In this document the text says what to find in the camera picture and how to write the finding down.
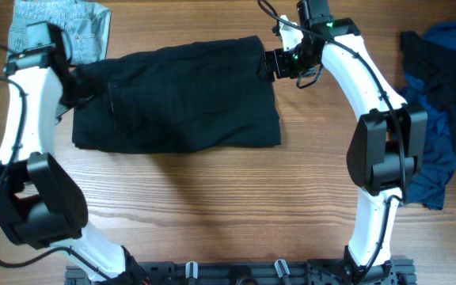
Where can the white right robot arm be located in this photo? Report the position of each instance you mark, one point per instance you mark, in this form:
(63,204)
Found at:
(386,150)

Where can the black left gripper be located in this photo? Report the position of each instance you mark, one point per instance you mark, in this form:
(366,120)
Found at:
(85,81)

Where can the dark navy garment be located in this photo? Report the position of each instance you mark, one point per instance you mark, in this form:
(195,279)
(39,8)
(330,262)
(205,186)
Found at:
(435,65)

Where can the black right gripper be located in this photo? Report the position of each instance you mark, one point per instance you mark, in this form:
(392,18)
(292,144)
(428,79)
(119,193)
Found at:
(283,70)

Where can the blue garment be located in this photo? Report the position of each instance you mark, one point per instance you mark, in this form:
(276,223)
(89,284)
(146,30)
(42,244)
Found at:
(429,186)

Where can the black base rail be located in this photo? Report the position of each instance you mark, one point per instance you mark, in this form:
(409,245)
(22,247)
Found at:
(236,273)

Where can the black shorts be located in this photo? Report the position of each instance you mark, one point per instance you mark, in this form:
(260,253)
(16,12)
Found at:
(179,99)

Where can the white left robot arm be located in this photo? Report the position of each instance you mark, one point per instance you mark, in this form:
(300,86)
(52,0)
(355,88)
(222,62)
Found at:
(40,205)

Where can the folded light blue jeans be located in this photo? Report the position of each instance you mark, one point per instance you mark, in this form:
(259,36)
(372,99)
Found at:
(85,29)

